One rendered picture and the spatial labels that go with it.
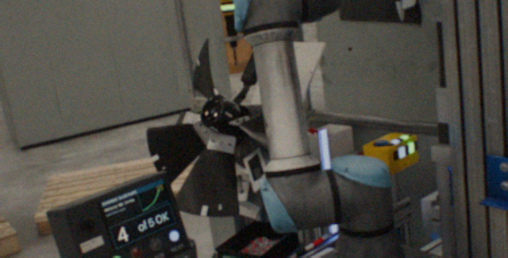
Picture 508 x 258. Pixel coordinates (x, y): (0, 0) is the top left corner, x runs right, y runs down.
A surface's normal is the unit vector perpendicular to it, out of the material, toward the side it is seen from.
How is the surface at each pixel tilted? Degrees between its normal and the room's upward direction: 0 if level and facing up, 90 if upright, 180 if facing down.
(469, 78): 90
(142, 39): 90
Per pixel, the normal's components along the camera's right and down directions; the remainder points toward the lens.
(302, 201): 0.06, -0.04
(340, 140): 0.66, 0.09
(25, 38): 0.45, 0.15
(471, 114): -0.77, 0.25
